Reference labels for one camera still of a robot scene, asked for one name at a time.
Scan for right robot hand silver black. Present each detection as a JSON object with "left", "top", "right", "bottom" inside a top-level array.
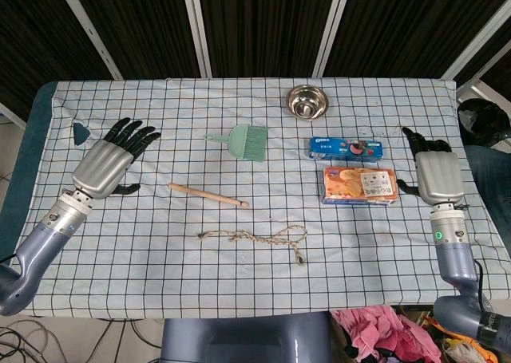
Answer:
[{"left": 396, "top": 126, "right": 465, "bottom": 205}]

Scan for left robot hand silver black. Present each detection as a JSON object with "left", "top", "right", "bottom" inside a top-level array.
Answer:
[{"left": 70, "top": 117, "right": 163, "bottom": 201}]

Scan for braided jute rope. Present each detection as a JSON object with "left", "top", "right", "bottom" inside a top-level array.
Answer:
[{"left": 197, "top": 224, "right": 309, "bottom": 266}]

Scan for blue denim fabric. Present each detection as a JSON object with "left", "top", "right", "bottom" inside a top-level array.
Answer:
[{"left": 463, "top": 143, "right": 511, "bottom": 237}]

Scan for teal table pad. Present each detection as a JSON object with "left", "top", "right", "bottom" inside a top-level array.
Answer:
[{"left": 0, "top": 80, "right": 59, "bottom": 268}]

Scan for black plastic bag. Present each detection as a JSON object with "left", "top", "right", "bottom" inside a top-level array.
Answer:
[{"left": 457, "top": 97, "right": 511, "bottom": 155}]

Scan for checkered light blue tablecloth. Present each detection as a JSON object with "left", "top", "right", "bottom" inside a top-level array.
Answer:
[{"left": 7, "top": 77, "right": 511, "bottom": 320}]

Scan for orange biscuit package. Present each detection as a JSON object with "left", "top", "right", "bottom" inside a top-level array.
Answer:
[{"left": 320, "top": 166, "right": 400, "bottom": 207}]

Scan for blue Oreo cookie box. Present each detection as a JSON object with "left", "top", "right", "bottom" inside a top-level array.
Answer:
[{"left": 307, "top": 136, "right": 385, "bottom": 164}]

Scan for wooden stick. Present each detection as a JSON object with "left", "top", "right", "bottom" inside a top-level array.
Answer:
[{"left": 167, "top": 182, "right": 251, "bottom": 209}]

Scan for stainless steel bowl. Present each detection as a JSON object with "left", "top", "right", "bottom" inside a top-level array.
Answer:
[{"left": 285, "top": 84, "right": 331, "bottom": 121}]

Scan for green plastic hand brush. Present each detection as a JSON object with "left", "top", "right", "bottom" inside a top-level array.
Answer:
[{"left": 204, "top": 124, "right": 270, "bottom": 164}]

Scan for pink cloth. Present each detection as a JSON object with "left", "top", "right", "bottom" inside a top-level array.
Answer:
[{"left": 330, "top": 304, "right": 442, "bottom": 363}]

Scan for cardboard box of clutter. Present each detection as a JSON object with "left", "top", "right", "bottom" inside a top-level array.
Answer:
[{"left": 398, "top": 305, "right": 486, "bottom": 363}]

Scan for blue-grey robot torso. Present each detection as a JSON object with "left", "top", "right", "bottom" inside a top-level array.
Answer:
[{"left": 160, "top": 311, "right": 333, "bottom": 363}]

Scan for white aluminium partition post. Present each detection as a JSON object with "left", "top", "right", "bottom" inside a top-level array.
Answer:
[
  {"left": 313, "top": 0, "right": 355, "bottom": 78},
  {"left": 53, "top": 0, "right": 124, "bottom": 81},
  {"left": 180, "top": 0, "right": 213, "bottom": 79},
  {"left": 441, "top": 0, "right": 511, "bottom": 81}
]

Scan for floor cables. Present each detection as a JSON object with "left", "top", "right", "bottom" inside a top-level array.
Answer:
[{"left": 0, "top": 317, "right": 161, "bottom": 363}]

